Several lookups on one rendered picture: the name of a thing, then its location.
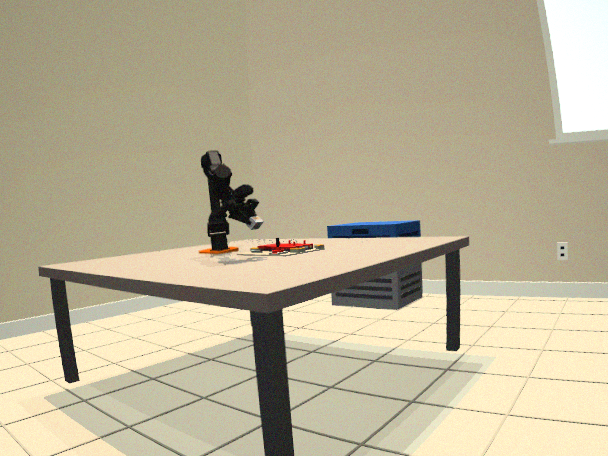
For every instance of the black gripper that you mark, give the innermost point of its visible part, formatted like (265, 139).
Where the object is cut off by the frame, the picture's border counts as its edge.
(238, 209)

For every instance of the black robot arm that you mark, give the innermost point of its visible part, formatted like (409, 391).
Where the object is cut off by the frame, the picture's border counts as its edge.
(218, 175)

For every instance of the red and black joystick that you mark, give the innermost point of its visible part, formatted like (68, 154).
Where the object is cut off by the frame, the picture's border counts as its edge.
(277, 248)

